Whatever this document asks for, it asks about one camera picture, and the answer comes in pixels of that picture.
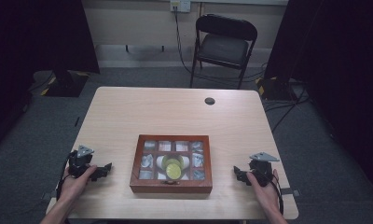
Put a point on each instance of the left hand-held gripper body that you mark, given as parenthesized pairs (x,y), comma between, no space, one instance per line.
(79,161)

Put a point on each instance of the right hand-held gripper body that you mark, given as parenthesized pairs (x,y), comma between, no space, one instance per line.
(262,171)

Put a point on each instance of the wooden box with glass lid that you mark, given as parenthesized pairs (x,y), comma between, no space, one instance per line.
(170,186)

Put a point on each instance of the person's right hand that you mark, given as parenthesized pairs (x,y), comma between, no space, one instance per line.
(265,194)

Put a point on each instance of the person's left hand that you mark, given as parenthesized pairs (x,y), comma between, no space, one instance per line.
(72,186)

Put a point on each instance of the grey tape strip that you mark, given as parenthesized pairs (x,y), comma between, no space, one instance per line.
(50,195)
(289,192)

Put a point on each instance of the white ceramic vessel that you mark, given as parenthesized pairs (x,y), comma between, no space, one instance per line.
(159,161)

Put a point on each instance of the group of silvery wrapped packets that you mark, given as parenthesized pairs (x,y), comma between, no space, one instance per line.
(164,145)

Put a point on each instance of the dark round table grommet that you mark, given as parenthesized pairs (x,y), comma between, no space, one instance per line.
(209,101)

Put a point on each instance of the black stand base striped tape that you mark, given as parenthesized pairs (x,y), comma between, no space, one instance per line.
(273,88)
(65,84)

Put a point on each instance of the dark curtain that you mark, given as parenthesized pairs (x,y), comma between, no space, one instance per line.
(35,46)
(337,62)

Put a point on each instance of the black folding chair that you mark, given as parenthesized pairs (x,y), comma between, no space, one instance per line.
(223,48)

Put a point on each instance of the white wall socket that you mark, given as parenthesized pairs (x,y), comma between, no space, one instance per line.
(180,5)

